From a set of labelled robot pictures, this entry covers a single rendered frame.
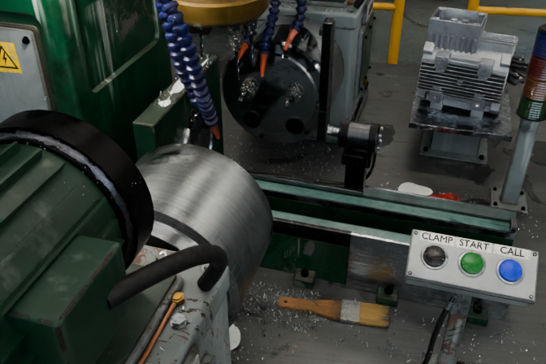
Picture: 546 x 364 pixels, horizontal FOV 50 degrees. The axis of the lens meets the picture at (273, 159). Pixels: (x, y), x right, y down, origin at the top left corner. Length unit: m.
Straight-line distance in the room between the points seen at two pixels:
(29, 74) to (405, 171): 0.91
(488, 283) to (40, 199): 0.59
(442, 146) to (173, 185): 0.94
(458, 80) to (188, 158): 0.81
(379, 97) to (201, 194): 1.12
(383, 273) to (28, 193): 0.76
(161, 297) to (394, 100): 1.32
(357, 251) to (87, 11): 0.62
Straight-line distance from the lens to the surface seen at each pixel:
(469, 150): 1.59
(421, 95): 1.52
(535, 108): 1.31
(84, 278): 0.46
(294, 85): 1.25
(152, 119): 1.00
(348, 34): 1.44
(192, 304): 0.64
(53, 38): 0.97
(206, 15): 0.93
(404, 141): 1.62
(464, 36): 1.48
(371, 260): 1.10
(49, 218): 0.49
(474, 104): 1.48
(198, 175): 0.82
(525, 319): 1.19
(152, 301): 0.63
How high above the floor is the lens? 1.62
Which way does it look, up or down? 33 degrees down
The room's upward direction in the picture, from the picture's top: straight up
